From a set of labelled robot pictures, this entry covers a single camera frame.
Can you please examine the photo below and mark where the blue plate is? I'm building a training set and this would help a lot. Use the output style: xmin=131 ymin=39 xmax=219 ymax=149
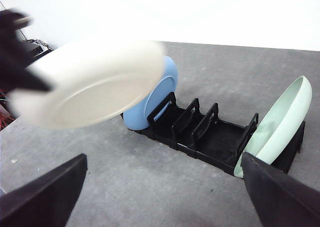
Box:
xmin=123 ymin=56 xmax=178 ymax=130

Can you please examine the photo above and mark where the green plate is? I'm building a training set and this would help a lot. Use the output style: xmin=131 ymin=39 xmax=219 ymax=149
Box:
xmin=233 ymin=76 xmax=313 ymax=178

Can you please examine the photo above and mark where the white plate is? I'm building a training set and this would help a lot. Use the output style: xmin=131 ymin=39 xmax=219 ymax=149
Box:
xmin=10 ymin=39 xmax=166 ymax=129

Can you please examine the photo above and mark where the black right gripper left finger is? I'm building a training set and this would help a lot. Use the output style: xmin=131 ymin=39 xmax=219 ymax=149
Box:
xmin=0 ymin=153 xmax=88 ymax=227

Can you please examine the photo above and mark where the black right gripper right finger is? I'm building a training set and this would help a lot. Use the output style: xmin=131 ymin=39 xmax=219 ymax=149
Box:
xmin=241 ymin=152 xmax=320 ymax=227

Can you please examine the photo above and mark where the black plate rack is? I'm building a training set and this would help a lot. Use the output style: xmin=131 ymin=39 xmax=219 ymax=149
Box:
xmin=122 ymin=92 xmax=306 ymax=174

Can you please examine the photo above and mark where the black box with cables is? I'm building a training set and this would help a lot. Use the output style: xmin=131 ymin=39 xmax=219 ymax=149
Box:
xmin=21 ymin=39 xmax=53 ymax=61

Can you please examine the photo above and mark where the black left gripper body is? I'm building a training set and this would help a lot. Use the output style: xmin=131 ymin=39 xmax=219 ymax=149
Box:
xmin=0 ymin=9 xmax=51 ymax=97

